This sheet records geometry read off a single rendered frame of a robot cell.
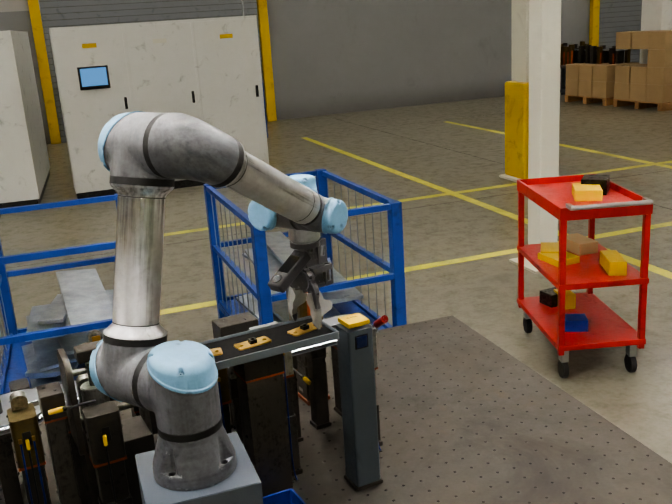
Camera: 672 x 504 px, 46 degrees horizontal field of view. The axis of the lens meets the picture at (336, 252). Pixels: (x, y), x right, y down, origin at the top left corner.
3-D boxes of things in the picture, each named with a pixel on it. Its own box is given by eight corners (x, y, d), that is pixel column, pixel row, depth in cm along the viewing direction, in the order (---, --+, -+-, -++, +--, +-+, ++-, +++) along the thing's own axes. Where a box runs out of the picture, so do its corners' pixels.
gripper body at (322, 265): (334, 286, 189) (331, 238, 186) (307, 296, 184) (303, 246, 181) (314, 280, 195) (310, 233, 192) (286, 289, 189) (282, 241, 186)
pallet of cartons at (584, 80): (638, 101, 1529) (640, 62, 1508) (605, 105, 1500) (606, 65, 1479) (595, 97, 1635) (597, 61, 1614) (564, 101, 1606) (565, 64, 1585)
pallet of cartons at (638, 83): (696, 106, 1404) (701, 28, 1366) (661, 111, 1375) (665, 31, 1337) (645, 102, 1511) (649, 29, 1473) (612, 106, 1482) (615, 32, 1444)
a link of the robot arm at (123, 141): (134, 419, 139) (148, 108, 134) (81, 400, 148) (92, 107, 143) (184, 405, 149) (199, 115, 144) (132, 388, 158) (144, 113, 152)
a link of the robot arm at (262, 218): (281, 200, 166) (313, 189, 174) (242, 196, 172) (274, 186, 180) (284, 236, 168) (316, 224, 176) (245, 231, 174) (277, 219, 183)
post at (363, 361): (368, 469, 213) (359, 317, 201) (383, 482, 207) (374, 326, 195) (343, 478, 210) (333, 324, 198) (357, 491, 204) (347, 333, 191)
